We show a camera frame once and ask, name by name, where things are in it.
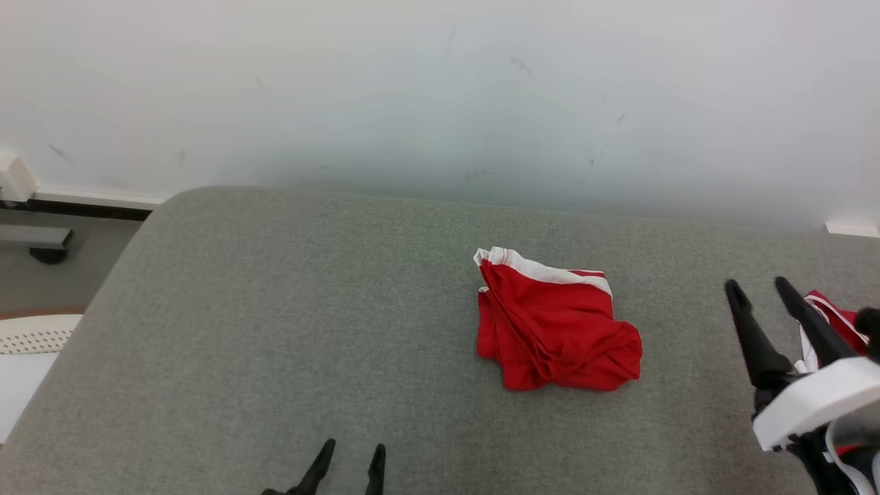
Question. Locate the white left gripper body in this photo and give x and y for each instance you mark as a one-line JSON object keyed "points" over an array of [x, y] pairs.
{"points": [[282, 492]]}

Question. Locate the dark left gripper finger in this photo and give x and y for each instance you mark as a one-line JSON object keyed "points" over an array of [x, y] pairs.
{"points": [[376, 474], [317, 474]]}

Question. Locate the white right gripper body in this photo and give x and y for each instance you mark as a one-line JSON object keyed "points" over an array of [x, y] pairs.
{"points": [[818, 399]]}

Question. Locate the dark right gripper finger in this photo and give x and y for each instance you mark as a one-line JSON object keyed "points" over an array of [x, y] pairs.
{"points": [[821, 337], [760, 350]]}

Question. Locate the red basketball jersey black print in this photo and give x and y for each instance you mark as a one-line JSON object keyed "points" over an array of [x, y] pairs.
{"points": [[842, 320]]}

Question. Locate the red shorts white trim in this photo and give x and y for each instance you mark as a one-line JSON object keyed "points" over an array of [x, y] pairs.
{"points": [[557, 330]]}

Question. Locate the white perforated laundry basket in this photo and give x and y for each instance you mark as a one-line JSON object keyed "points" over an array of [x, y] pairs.
{"points": [[34, 333]]}

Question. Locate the grey metal furniture foot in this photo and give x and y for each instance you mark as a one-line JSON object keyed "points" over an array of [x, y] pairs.
{"points": [[34, 238]]}

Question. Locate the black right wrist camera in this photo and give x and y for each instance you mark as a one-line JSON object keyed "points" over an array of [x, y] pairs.
{"points": [[870, 330]]}

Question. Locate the small white wall block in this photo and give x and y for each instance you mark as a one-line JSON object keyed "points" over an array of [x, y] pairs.
{"points": [[852, 229]]}

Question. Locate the white black wall baseboard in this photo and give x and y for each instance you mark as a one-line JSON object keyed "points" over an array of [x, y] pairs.
{"points": [[89, 203]]}

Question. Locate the white wall junction box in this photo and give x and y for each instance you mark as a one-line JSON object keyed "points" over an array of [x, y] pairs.
{"points": [[15, 180]]}

